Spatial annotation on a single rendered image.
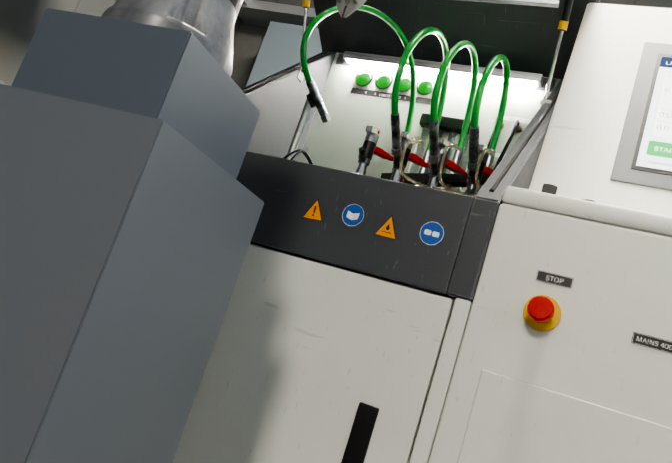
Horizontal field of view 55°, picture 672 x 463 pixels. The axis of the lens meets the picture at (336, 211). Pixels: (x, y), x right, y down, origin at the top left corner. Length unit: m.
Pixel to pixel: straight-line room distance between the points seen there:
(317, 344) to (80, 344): 0.54
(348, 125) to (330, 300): 0.81
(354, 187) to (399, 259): 0.15
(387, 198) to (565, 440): 0.44
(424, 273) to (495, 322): 0.13
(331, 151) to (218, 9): 1.06
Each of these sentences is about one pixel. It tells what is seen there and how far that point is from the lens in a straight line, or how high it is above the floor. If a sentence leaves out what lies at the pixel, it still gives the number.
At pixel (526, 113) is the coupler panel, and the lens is 1.67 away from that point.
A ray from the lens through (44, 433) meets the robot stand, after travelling 0.58.
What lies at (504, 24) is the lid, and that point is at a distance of 1.69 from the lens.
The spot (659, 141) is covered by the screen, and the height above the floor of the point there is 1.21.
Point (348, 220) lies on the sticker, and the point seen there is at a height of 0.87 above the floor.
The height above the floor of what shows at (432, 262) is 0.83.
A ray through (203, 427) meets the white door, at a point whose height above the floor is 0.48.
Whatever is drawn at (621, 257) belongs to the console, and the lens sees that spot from 0.99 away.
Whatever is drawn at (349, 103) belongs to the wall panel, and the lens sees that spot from 1.80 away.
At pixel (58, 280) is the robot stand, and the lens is 0.58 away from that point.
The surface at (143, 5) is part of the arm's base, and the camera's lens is 0.72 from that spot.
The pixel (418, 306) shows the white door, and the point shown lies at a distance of 1.00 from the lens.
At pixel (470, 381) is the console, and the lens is 0.97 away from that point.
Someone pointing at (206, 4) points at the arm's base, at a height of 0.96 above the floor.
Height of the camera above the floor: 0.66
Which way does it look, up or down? 11 degrees up
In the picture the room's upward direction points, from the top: 18 degrees clockwise
